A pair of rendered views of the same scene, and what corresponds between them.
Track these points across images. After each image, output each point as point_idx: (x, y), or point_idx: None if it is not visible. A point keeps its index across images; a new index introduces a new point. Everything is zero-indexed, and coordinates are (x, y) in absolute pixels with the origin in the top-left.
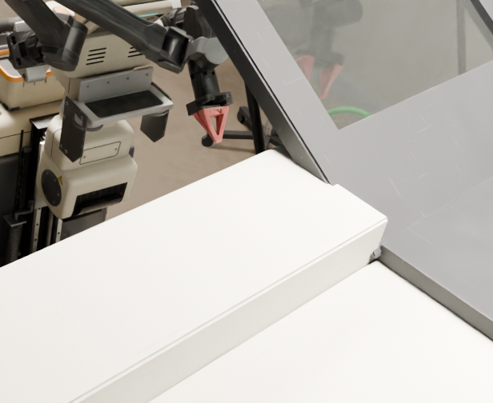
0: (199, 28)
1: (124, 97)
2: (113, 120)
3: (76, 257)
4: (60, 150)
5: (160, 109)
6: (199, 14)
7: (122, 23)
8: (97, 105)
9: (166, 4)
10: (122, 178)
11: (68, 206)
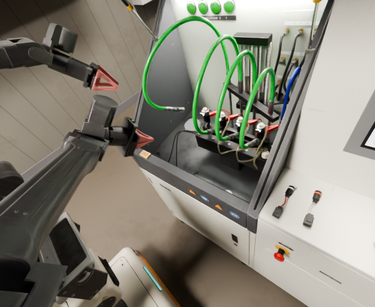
0: (11, 178)
1: (58, 246)
2: (86, 247)
3: None
4: (87, 301)
5: (70, 218)
6: None
7: (80, 161)
8: (68, 264)
9: None
10: (97, 256)
11: (119, 289)
